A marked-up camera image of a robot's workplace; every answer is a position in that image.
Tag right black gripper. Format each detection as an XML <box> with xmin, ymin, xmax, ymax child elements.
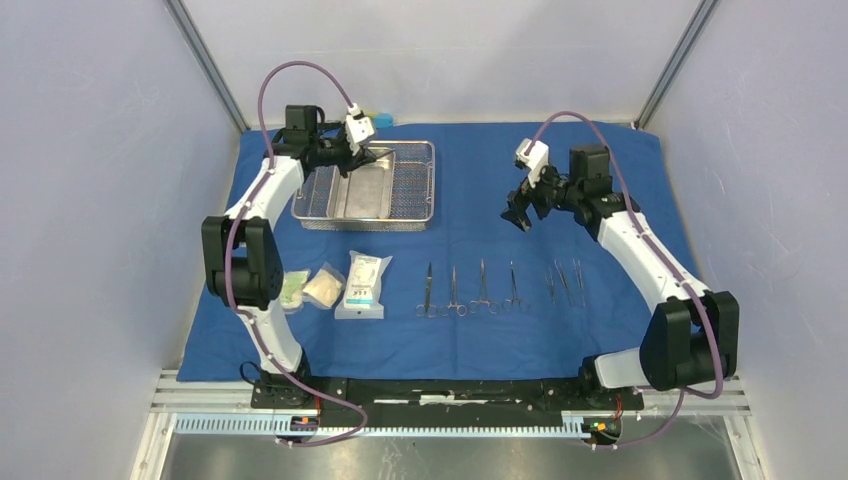
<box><xmin>501</xmin><ymin>159</ymin><xmax>583</xmax><ymax>232</ymax></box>

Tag blue surgical wrap cloth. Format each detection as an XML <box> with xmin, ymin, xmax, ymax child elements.
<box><xmin>176</xmin><ymin>120</ymin><xmax>734</xmax><ymax>384</ymax></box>

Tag metal mesh tray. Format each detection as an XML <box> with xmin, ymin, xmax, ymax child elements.
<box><xmin>291</xmin><ymin>140</ymin><xmax>436</xmax><ymax>232</ymax></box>

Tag steel toothed tissue forceps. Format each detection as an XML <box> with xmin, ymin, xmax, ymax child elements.
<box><xmin>554</xmin><ymin>258</ymin><xmax>574</xmax><ymax>306</ymax></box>

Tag steel needle holder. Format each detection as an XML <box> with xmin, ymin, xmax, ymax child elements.
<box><xmin>501</xmin><ymin>262</ymin><xmax>531</xmax><ymax>312</ymax></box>

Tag steel hemostat forceps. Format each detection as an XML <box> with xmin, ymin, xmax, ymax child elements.
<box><xmin>468</xmin><ymin>259</ymin><xmax>499</xmax><ymax>314</ymax></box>

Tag steel ring-handled forceps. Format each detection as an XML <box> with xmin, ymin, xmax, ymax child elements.
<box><xmin>439</xmin><ymin>267</ymin><xmax>468</xmax><ymax>317</ymax></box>

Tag white sterile packet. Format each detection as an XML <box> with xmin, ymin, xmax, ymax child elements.
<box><xmin>334</xmin><ymin>250</ymin><xmax>393</xmax><ymax>320</ymax></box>

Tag beige gauze packet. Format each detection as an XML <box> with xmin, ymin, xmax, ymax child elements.
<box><xmin>302</xmin><ymin>262</ymin><xmax>346</xmax><ymax>310</ymax></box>

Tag steel surgical scissors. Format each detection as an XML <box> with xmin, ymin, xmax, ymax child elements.
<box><xmin>415</xmin><ymin>263</ymin><xmax>438</xmax><ymax>318</ymax></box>

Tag green sterile packet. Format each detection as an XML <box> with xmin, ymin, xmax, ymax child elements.
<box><xmin>279</xmin><ymin>269</ymin><xmax>311</xmax><ymax>314</ymax></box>

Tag steel scalpel handle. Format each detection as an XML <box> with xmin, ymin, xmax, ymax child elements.
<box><xmin>338</xmin><ymin>147</ymin><xmax>394</xmax><ymax>178</ymax></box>

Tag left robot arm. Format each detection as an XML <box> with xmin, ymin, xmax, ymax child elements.
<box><xmin>201</xmin><ymin>103</ymin><xmax>375</xmax><ymax>408</ymax></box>

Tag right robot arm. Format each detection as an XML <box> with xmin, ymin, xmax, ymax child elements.
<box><xmin>501</xmin><ymin>139</ymin><xmax>740</xmax><ymax>408</ymax></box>

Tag cyan blue block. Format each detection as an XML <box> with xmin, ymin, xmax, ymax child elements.
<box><xmin>372</xmin><ymin>113</ymin><xmax>395</xmax><ymax>129</ymax></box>

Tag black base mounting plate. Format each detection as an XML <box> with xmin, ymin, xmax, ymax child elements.
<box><xmin>250</xmin><ymin>375</ymin><xmax>645</xmax><ymax>428</ymax></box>

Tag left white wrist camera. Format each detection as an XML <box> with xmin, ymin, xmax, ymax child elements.
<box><xmin>344</xmin><ymin>104</ymin><xmax>376</xmax><ymax>156</ymax></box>

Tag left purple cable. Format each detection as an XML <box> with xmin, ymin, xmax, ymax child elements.
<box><xmin>223</xmin><ymin>60</ymin><xmax>370</xmax><ymax>450</ymax></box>

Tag purple cable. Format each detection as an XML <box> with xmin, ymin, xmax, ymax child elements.
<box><xmin>523</xmin><ymin>111</ymin><xmax>726</xmax><ymax>452</ymax></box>
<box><xmin>223</xmin><ymin>60</ymin><xmax>370</xmax><ymax>450</ymax></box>

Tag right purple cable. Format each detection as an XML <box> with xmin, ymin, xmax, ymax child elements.
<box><xmin>523</xmin><ymin>111</ymin><xmax>726</xmax><ymax>452</ymax></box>

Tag slotted cable duct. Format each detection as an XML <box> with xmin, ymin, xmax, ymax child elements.
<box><xmin>173</xmin><ymin>413</ymin><xmax>590</xmax><ymax>440</ymax></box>

